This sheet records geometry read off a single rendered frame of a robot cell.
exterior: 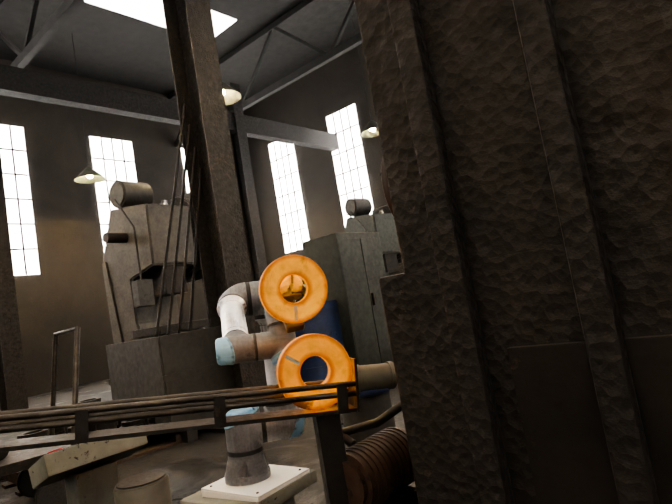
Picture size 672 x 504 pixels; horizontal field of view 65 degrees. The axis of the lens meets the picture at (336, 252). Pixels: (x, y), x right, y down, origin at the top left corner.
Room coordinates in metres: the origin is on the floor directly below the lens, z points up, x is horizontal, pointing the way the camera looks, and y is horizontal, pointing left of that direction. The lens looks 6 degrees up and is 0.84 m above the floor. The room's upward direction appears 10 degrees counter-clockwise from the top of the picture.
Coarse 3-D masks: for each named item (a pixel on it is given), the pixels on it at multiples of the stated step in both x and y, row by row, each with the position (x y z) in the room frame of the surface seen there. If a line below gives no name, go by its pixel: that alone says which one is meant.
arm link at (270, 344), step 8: (272, 328) 1.46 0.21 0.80; (280, 328) 1.45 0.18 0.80; (256, 336) 1.44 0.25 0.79; (264, 336) 1.45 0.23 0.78; (272, 336) 1.45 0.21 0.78; (280, 336) 1.45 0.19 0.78; (288, 336) 1.45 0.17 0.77; (264, 344) 1.43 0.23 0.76; (272, 344) 1.44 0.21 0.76; (280, 344) 1.44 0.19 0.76; (264, 352) 1.44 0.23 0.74; (272, 352) 1.44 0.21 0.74; (280, 352) 1.44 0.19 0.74; (272, 360) 1.45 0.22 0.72
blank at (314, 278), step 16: (288, 256) 1.21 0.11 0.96; (304, 256) 1.22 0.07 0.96; (272, 272) 1.20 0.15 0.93; (288, 272) 1.21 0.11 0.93; (304, 272) 1.22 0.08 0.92; (320, 272) 1.23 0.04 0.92; (272, 288) 1.20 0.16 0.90; (320, 288) 1.23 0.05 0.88; (272, 304) 1.20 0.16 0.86; (288, 304) 1.21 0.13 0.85; (304, 304) 1.22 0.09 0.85; (320, 304) 1.23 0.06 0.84; (288, 320) 1.21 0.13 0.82; (304, 320) 1.22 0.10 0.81
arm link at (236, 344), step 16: (240, 288) 1.77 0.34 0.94; (224, 304) 1.70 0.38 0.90; (240, 304) 1.70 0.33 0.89; (224, 320) 1.58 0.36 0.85; (240, 320) 1.56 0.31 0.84; (224, 336) 1.48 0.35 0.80; (240, 336) 1.44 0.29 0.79; (224, 352) 1.41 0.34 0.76; (240, 352) 1.42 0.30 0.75; (256, 352) 1.43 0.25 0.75
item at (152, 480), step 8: (144, 472) 1.30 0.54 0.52; (152, 472) 1.29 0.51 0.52; (160, 472) 1.27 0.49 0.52; (128, 480) 1.25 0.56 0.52; (136, 480) 1.24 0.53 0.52; (144, 480) 1.23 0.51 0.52; (152, 480) 1.22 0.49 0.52; (160, 480) 1.23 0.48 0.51; (168, 480) 1.26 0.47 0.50; (120, 488) 1.20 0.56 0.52; (128, 488) 1.20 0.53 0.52; (136, 488) 1.19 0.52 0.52; (144, 488) 1.20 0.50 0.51; (152, 488) 1.21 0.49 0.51; (160, 488) 1.22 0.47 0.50; (168, 488) 1.25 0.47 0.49; (120, 496) 1.20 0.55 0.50; (128, 496) 1.19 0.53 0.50; (136, 496) 1.19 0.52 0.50; (144, 496) 1.19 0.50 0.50; (152, 496) 1.20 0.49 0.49; (160, 496) 1.22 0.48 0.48; (168, 496) 1.24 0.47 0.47
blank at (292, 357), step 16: (304, 336) 1.12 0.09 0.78; (320, 336) 1.12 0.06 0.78; (288, 352) 1.11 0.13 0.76; (304, 352) 1.11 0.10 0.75; (320, 352) 1.12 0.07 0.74; (336, 352) 1.13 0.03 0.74; (288, 368) 1.10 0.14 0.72; (336, 368) 1.13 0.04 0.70; (288, 384) 1.10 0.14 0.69; (304, 384) 1.11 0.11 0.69; (320, 400) 1.12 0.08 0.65; (336, 400) 1.13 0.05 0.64
